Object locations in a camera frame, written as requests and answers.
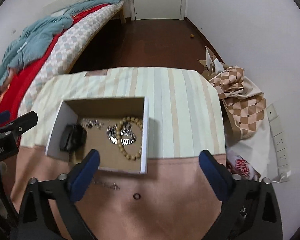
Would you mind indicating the brown checkered fabric bag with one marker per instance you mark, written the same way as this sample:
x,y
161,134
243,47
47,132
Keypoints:
x,y
243,101

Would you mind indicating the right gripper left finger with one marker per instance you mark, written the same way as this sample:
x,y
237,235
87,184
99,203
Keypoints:
x,y
81,175

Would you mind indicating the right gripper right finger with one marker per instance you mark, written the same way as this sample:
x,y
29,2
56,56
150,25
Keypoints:
x,y
217,175

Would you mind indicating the white cardboard box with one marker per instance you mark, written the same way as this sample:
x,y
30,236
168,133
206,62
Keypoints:
x,y
116,127

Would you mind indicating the white plastic bag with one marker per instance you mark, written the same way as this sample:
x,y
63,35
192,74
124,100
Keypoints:
x,y
250,157

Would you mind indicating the pink and striped table cloth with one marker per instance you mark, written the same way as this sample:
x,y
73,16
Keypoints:
x,y
149,126

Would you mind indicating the white power strip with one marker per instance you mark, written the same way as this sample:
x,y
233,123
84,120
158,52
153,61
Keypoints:
x,y
280,147

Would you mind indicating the black watch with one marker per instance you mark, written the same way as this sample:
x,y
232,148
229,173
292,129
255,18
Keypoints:
x,y
73,137

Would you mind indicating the teal blanket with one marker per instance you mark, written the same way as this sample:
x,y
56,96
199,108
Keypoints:
x,y
36,38

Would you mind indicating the red blanket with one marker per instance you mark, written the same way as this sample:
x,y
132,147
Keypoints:
x,y
16,84

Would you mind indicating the checkered bed sheet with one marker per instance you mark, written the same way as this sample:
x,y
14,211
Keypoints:
x,y
68,48

